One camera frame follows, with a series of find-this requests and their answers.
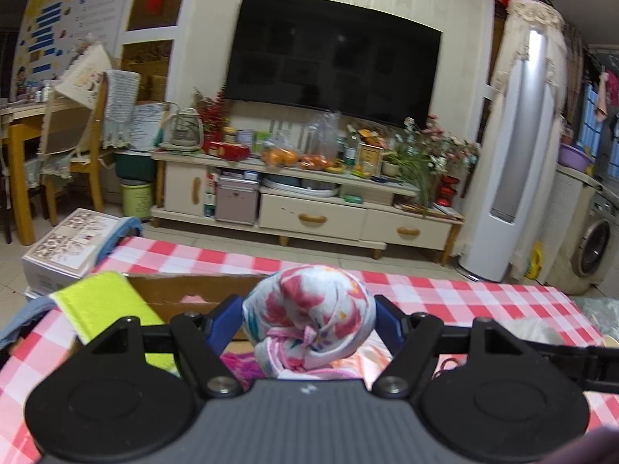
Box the red berry branches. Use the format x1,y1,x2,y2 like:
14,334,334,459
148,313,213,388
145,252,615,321
193,87,228,131

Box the black television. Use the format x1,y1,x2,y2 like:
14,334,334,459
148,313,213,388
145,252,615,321
226,0,443,129

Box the yellow bottle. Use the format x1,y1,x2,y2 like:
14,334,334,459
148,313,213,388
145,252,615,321
527,242,545,281

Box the blue fabric strap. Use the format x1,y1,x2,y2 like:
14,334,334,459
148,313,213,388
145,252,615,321
92,217,143,274

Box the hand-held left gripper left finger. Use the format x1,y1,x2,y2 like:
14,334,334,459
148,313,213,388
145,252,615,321
87,294,245,398

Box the cream television cabinet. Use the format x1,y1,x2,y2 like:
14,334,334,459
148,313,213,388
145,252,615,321
150,147,465,266

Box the dark green bin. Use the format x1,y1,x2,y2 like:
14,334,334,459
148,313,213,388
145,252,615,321
113,150,158,182

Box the wooden desk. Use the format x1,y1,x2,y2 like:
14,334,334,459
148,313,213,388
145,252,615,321
0,99,78,247

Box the floral cloth bundle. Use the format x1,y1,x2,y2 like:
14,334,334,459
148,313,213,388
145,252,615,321
242,265,378,380

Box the light green trash bin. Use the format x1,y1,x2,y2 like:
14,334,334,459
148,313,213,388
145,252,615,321
121,179,156,218

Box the front-load washing machine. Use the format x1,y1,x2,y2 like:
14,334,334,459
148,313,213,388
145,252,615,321
537,164,600,286

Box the white standing air conditioner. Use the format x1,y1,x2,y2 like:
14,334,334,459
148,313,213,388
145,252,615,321
457,0,569,283

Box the cardboard box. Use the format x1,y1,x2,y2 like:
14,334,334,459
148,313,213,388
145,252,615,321
72,275,272,353

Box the chair with cream cover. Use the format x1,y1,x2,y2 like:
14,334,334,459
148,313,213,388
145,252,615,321
39,43,114,225

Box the red candle holder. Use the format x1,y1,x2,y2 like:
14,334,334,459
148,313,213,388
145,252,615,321
438,174,460,208

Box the printed white box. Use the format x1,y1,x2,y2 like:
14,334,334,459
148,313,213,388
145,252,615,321
22,208,141,295

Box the red hair tie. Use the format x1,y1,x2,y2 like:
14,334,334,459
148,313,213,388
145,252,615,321
433,355,465,380

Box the pink hanging towel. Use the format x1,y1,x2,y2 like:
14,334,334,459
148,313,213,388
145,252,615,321
592,72,611,123

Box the wall poster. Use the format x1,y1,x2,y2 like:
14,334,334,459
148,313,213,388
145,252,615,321
12,0,131,97

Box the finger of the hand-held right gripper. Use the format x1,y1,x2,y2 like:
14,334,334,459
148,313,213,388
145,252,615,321
525,341,619,392

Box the blue denim cloth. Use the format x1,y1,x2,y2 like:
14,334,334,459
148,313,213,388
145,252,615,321
0,296,61,349

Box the lime green cloth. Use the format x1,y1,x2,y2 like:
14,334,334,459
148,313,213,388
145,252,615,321
51,271,180,373

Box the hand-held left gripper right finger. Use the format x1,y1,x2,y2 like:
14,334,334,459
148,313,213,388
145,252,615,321
371,294,525,397

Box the bag of oranges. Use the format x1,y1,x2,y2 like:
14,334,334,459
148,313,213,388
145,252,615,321
261,147,301,170

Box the grey washing machine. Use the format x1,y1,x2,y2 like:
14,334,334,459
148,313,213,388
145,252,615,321
571,188,619,295

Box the red box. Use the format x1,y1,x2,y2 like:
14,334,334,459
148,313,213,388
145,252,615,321
202,141,250,161

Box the red white checked tablecloth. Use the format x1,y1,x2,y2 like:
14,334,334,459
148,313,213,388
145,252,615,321
0,237,619,464

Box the purple basin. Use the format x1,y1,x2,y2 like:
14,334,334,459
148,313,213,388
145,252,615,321
558,142,595,172

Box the clear plastic bag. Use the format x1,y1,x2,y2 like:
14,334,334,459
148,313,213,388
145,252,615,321
300,111,342,170

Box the glass kettle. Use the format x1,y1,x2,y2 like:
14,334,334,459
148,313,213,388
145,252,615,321
159,106,206,150

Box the bunch of pink flowers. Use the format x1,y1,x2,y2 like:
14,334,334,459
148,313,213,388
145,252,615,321
387,116,482,208

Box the crumpled clear plastic sheet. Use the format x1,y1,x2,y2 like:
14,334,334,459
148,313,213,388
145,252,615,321
571,297,619,339

